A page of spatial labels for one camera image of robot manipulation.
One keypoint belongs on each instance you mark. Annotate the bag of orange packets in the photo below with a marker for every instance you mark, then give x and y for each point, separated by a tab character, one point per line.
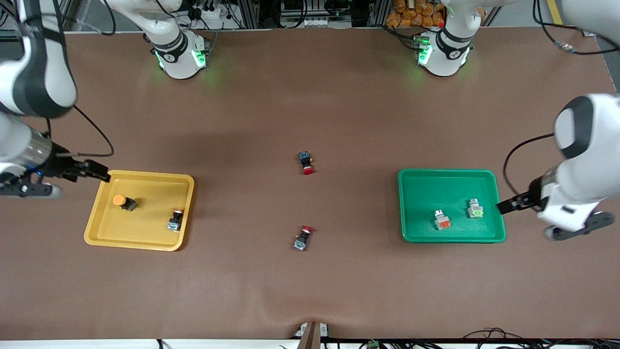
416	13

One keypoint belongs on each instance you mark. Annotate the red mushroom push button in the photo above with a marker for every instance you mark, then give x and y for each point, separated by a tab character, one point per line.
306	162
302	238

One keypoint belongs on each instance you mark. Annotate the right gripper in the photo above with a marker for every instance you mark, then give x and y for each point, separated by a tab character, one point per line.
60	166

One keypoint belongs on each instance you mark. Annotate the white power strip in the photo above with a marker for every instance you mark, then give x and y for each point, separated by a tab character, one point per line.
310	22

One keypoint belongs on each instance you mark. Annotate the metal table clamp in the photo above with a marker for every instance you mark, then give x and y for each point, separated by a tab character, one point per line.
312	337

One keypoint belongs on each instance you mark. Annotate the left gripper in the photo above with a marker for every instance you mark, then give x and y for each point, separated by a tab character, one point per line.
527	199

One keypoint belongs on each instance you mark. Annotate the yellow mushroom push button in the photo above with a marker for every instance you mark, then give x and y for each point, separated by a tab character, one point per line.
123	201
175	221

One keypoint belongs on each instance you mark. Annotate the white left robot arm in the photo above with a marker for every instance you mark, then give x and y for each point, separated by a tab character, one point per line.
591	169

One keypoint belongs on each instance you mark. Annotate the white button with green insert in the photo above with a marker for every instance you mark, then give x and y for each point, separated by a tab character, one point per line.
475	209

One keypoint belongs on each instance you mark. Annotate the yellow plastic tray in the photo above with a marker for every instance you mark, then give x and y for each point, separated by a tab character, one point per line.
140	232

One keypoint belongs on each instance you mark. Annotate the brown table mat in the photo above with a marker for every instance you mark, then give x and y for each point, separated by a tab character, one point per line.
310	281

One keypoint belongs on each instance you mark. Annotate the white button with orange insert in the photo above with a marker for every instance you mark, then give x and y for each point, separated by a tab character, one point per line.
441	221

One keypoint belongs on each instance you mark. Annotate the green plastic tray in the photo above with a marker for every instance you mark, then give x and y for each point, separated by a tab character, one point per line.
450	189

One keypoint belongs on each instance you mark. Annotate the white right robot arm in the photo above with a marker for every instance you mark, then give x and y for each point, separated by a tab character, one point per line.
174	63

